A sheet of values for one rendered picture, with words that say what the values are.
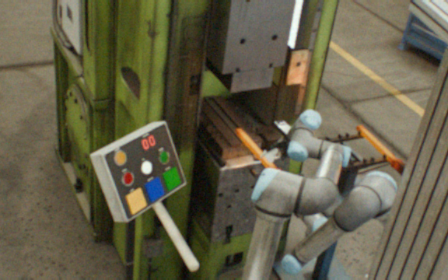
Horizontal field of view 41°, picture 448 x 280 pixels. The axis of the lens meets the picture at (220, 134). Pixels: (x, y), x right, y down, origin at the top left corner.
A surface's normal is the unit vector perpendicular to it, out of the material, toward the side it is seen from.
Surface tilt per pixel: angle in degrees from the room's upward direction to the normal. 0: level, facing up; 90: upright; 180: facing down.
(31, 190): 0
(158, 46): 90
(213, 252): 90
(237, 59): 90
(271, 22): 90
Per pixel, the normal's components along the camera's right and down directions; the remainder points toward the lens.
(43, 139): 0.11, -0.83
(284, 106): 0.44, 0.54
